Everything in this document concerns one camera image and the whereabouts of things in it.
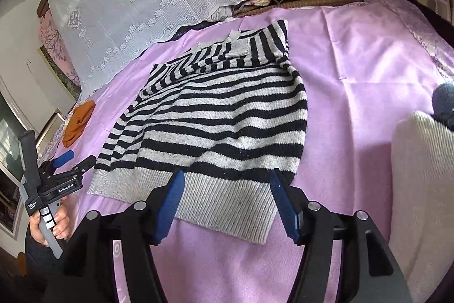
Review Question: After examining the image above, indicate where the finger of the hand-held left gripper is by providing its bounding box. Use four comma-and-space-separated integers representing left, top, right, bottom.
67, 154, 97, 176
50, 151, 74, 169

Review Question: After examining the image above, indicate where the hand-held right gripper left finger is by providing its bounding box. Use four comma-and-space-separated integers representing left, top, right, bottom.
46, 170, 186, 303

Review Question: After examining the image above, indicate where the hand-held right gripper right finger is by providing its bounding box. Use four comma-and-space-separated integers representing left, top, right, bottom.
269, 168, 414, 303

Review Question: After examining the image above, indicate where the black grey striped sweater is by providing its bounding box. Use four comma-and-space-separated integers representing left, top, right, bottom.
87, 19, 309, 245

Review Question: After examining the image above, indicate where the person's left forearm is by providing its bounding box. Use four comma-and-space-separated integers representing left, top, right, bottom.
23, 234, 73, 293

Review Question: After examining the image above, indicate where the person's left hand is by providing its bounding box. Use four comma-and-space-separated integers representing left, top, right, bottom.
29, 198, 72, 247

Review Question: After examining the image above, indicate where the framed picture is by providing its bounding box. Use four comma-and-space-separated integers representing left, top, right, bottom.
0, 92, 27, 240

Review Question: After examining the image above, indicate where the orange cloth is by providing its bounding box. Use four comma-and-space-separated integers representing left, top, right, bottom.
62, 101, 96, 148

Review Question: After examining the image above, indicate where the pink floral fabric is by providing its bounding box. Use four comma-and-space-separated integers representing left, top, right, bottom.
38, 14, 80, 91

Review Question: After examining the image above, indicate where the cream knit garment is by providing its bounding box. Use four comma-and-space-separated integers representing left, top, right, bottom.
390, 110, 454, 293

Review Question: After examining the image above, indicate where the purple bed sheet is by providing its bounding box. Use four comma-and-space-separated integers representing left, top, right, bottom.
35, 0, 454, 303

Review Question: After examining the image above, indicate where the navy garment with striped cuff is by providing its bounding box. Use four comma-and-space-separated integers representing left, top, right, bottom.
431, 82, 454, 131

